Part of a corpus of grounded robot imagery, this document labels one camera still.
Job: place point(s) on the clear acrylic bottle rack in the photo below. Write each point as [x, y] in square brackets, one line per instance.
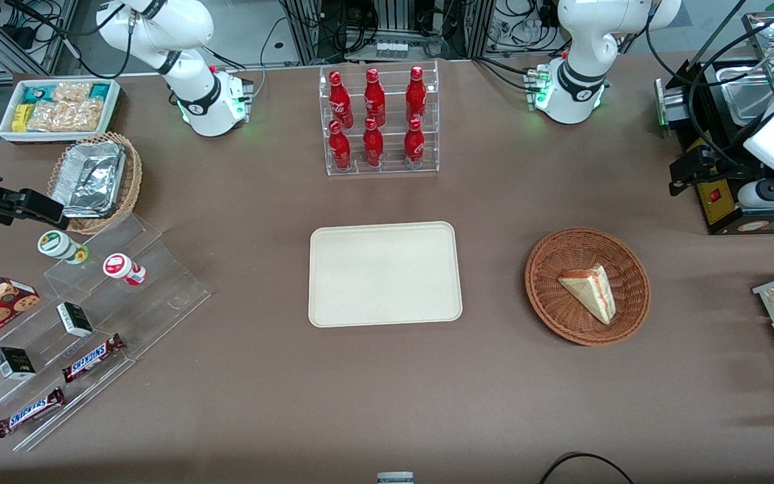
[392, 168]

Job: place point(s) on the black food warmer machine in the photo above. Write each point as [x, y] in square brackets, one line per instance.
[719, 208]

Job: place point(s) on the red cola bottle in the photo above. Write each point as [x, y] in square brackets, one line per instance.
[374, 101]
[416, 97]
[373, 146]
[414, 146]
[340, 149]
[340, 101]

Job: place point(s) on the aluminium frame rack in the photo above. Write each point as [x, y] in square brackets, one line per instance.
[387, 20]

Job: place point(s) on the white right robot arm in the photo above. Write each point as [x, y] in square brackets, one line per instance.
[189, 81]

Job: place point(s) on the triangular sandwich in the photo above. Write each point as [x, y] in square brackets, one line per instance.
[592, 292]

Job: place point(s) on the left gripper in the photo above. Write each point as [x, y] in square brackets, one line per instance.
[727, 166]

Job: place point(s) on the light wicker basket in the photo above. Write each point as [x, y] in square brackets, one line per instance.
[130, 191]

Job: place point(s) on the teal snack packet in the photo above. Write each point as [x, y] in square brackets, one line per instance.
[36, 93]
[99, 91]

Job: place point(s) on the white snack bin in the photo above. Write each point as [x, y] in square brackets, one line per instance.
[7, 133]

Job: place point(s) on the silver foil packets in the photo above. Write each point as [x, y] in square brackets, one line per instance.
[88, 178]

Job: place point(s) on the clear cracker pack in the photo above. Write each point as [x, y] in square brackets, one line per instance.
[64, 115]
[71, 91]

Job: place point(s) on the yellow snack packet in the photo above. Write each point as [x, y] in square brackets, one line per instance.
[21, 117]

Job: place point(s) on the Snickers chocolate bar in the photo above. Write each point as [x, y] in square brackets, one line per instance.
[93, 357]
[29, 412]

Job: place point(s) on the green lid yogurt cup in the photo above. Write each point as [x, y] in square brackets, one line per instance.
[58, 243]

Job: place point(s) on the red lid yogurt cup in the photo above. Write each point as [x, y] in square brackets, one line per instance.
[118, 265]

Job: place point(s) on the brown wicker basket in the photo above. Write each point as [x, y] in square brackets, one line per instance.
[562, 316]

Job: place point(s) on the steel warmer pan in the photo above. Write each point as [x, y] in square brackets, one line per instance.
[743, 97]

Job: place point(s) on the cream plastic tray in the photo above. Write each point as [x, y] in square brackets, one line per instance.
[385, 274]

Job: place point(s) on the clear acrylic step display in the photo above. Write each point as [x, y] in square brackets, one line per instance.
[158, 296]

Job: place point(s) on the small grey box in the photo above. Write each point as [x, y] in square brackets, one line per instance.
[395, 478]

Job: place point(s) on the small black box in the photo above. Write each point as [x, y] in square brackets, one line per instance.
[74, 319]
[14, 363]

